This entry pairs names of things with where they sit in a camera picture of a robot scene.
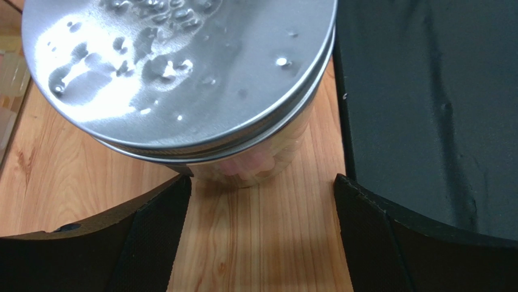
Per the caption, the silver round jar lid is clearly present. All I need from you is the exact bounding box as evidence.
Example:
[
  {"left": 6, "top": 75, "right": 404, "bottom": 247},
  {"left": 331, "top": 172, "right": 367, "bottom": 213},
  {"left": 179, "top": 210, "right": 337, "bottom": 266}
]
[{"left": 22, "top": 1, "right": 337, "bottom": 164}]

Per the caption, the clear compartment candy box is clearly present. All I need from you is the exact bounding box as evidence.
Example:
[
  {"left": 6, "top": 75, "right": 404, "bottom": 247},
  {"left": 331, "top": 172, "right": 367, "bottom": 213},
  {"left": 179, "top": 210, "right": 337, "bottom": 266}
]
[{"left": 1, "top": 1, "right": 30, "bottom": 162}]

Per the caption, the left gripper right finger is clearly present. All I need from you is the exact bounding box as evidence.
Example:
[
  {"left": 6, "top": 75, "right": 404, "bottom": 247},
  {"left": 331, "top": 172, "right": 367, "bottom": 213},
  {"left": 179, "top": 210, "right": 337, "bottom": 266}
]
[{"left": 334, "top": 174, "right": 517, "bottom": 291}]

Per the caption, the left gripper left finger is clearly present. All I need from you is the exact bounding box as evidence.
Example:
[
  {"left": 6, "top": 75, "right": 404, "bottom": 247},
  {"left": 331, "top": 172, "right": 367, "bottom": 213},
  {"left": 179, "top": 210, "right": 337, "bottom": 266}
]
[{"left": 1, "top": 175, "right": 192, "bottom": 291}]

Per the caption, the clear plastic jar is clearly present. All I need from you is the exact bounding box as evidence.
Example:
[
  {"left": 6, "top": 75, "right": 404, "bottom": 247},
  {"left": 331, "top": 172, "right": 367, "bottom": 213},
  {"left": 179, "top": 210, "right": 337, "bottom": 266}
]
[{"left": 187, "top": 95, "right": 315, "bottom": 187}]

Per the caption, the black base mat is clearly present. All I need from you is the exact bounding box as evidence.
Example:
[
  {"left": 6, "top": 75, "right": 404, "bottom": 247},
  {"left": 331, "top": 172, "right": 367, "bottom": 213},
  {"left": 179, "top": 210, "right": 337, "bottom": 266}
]
[{"left": 334, "top": 1, "right": 517, "bottom": 240}]

